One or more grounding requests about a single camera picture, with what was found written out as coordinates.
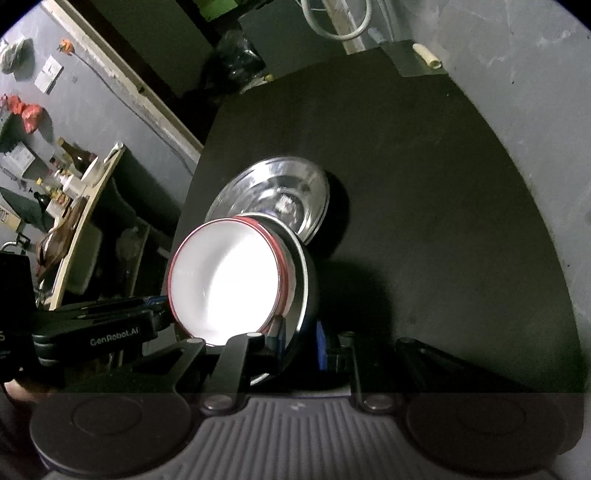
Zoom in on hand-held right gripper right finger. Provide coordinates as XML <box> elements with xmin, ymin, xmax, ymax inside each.
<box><xmin>316</xmin><ymin>322</ymin><xmax>533</xmax><ymax>413</ymax></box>

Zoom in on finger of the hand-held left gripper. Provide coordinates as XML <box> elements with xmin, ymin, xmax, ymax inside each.
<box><xmin>150</xmin><ymin>308</ymin><xmax>175</xmax><ymax>332</ymax></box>
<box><xmin>58</xmin><ymin>295</ymin><xmax>172</xmax><ymax>319</ymax></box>

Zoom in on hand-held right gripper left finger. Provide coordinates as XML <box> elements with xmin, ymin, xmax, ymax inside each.
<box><xmin>122</xmin><ymin>316</ymin><xmax>288</xmax><ymax>412</ymax></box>

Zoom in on stainless steel bowl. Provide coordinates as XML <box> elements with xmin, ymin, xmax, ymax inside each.
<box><xmin>235</xmin><ymin>214</ymin><xmax>320</xmax><ymax>388</ymax></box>

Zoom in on white bowl with red rim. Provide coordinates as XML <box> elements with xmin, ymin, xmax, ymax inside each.
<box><xmin>168</xmin><ymin>217</ymin><xmax>297</xmax><ymax>347</ymax></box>

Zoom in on stainless steel plate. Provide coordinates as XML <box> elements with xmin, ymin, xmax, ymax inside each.
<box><xmin>204</xmin><ymin>156</ymin><xmax>331</xmax><ymax>246</ymax></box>

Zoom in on white dish on shelf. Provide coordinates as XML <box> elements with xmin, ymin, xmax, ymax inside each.
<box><xmin>80</xmin><ymin>156</ymin><xmax>104</xmax><ymax>186</ymax></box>

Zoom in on dark glass bottle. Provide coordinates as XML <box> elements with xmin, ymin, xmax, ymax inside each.
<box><xmin>57</xmin><ymin>137</ymin><xmax>99</xmax><ymax>172</ymax></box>

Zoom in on black plastic bags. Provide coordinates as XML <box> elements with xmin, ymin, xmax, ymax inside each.
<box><xmin>207</xmin><ymin>31</ymin><xmax>274</xmax><ymax>95</ymax></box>

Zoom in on grey-green hanging cloth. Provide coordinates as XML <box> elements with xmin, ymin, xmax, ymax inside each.
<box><xmin>0</xmin><ymin>38</ymin><xmax>36</xmax><ymax>75</ymax></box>

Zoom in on grey cabinet box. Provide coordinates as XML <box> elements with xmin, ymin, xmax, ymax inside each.
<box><xmin>238</xmin><ymin>0</ymin><xmax>346</xmax><ymax>80</ymax></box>

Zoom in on grey plastic sheet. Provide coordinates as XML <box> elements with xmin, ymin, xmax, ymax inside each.
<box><xmin>380</xmin><ymin>39</ymin><xmax>448</xmax><ymax>78</ymax></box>

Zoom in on green box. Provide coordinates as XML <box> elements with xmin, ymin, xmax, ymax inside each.
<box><xmin>196</xmin><ymin>0</ymin><xmax>242</xmax><ymax>20</ymax></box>

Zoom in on white vertical pipe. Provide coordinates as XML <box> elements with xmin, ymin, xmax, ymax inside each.
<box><xmin>341</xmin><ymin>36</ymin><xmax>371</xmax><ymax>55</ymax></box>

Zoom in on rolled white paper tube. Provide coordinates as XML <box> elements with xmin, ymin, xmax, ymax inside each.
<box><xmin>412</xmin><ymin>42</ymin><xmax>443</xmax><ymax>69</ymax></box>

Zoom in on white door frame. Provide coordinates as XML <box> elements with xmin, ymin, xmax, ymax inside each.
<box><xmin>41</xmin><ymin>0</ymin><xmax>205</xmax><ymax>177</ymax></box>

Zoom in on red wall decorations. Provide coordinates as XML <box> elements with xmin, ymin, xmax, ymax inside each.
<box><xmin>0</xmin><ymin>93</ymin><xmax>45</xmax><ymax>134</ymax></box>

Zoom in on white wall paper card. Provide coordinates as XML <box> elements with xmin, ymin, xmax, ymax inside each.
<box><xmin>34</xmin><ymin>55</ymin><xmax>64</xmax><ymax>94</ymax></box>

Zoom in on white flexible hose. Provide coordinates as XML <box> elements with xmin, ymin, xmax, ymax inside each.
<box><xmin>299</xmin><ymin>0</ymin><xmax>373</xmax><ymax>40</ymax></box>

